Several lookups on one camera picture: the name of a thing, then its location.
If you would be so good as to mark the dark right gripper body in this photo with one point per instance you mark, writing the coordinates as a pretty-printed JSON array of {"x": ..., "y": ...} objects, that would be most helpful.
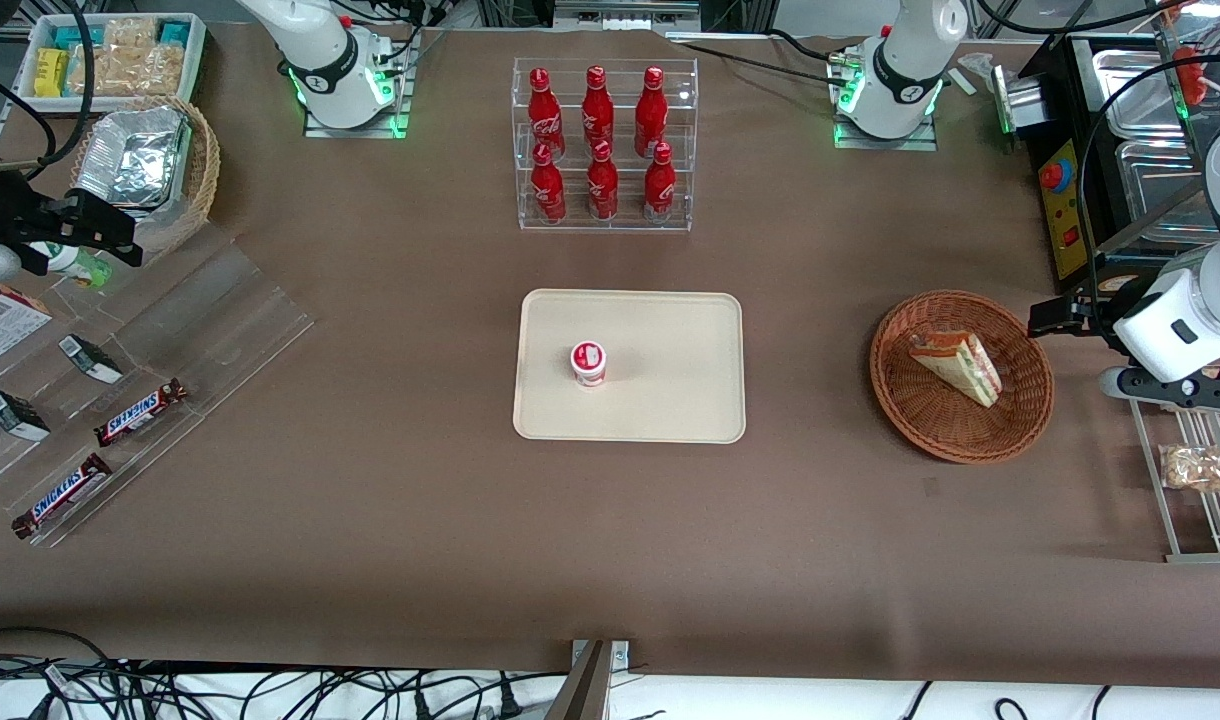
[{"x": 18, "y": 217}]

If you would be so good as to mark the triangular sandwich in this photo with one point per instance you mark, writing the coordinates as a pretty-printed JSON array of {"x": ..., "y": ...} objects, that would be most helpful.
[{"x": 962, "y": 365}]

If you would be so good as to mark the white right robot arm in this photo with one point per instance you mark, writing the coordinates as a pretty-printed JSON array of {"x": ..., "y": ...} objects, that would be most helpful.
[{"x": 320, "y": 60}]

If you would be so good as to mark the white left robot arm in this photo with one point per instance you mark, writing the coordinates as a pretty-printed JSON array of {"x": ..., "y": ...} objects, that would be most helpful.
[{"x": 905, "y": 60}]

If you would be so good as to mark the tan wicker basket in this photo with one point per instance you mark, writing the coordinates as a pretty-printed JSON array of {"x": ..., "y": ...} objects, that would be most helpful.
[{"x": 202, "y": 170}]

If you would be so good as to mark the brown wicker basket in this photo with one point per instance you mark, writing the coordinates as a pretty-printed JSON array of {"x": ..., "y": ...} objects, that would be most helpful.
[{"x": 930, "y": 420}]

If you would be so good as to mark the beige plastic tray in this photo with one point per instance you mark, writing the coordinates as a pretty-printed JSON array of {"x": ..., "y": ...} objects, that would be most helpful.
[{"x": 670, "y": 400}]

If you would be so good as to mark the green lidded snack cup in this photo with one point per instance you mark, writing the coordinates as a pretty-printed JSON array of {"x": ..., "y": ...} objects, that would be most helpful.
[{"x": 78, "y": 264}]

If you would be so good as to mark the aluminium foil container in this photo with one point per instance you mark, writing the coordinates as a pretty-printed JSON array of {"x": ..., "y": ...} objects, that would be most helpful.
[{"x": 130, "y": 165}]

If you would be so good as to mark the white red barcode box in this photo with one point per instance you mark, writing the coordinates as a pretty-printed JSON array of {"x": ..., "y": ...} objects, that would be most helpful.
[{"x": 0, "y": 325}]

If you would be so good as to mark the small black box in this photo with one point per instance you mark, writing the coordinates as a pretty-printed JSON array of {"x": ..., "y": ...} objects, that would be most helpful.
[
  {"x": 16, "y": 415},
  {"x": 92, "y": 359}
]

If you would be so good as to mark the clear acrylic stepped stand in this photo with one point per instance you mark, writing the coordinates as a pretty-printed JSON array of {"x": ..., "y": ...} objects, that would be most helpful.
[{"x": 220, "y": 320}]

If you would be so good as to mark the steel warmer pan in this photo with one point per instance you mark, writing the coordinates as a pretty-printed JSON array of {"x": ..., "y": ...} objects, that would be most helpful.
[
  {"x": 1135, "y": 95},
  {"x": 1160, "y": 185}
]

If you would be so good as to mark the clear bag of crackers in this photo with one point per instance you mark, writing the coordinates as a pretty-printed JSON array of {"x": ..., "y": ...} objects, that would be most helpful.
[
  {"x": 160, "y": 68},
  {"x": 98, "y": 72},
  {"x": 130, "y": 35}
]

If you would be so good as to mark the clear bag of brown snacks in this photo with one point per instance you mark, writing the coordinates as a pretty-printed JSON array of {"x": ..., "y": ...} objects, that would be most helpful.
[{"x": 1195, "y": 467}]

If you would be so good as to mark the yellow snack packet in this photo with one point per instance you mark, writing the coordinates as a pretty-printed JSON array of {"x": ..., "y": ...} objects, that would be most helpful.
[{"x": 50, "y": 72}]

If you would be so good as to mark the black food warmer cabinet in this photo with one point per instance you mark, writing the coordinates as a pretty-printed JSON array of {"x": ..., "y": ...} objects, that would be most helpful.
[{"x": 1080, "y": 150}]

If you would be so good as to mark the brown Snickers bar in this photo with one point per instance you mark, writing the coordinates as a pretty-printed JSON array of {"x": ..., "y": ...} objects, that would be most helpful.
[
  {"x": 62, "y": 497},
  {"x": 140, "y": 412}
]

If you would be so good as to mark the white plastic bin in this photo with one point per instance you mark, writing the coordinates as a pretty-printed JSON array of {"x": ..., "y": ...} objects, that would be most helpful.
[{"x": 198, "y": 60}]

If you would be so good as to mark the teal snack packet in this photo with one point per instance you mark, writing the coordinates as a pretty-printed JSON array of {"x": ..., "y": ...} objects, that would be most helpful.
[
  {"x": 68, "y": 36},
  {"x": 175, "y": 31}
]

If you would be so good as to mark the red sausage on stick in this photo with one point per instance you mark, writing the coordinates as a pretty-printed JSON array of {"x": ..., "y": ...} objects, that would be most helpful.
[{"x": 1187, "y": 70}]

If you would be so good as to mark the crumpled clear plastic wrap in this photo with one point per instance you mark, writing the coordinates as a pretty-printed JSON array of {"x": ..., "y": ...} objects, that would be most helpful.
[{"x": 975, "y": 66}]

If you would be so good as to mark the red cola bottle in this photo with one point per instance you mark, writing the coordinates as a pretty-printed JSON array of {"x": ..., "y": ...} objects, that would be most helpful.
[
  {"x": 651, "y": 108},
  {"x": 602, "y": 188},
  {"x": 659, "y": 190},
  {"x": 543, "y": 110},
  {"x": 547, "y": 190},
  {"x": 597, "y": 108}
]

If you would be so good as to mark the clear acrylic bottle rack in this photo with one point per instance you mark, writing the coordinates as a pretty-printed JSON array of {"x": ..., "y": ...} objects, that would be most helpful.
[{"x": 580, "y": 225}]

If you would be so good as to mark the red white yogurt cup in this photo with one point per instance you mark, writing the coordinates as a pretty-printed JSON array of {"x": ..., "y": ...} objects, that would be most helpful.
[{"x": 588, "y": 363}]

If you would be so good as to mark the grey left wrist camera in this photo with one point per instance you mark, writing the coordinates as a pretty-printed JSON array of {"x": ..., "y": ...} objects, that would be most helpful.
[{"x": 1160, "y": 386}]

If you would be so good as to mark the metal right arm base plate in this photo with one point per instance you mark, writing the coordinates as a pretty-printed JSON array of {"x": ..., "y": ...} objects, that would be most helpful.
[{"x": 355, "y": 130}]

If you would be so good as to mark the metal table bracket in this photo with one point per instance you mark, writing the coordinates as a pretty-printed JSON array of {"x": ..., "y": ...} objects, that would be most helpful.
[{"x": 600, "y": 660}]

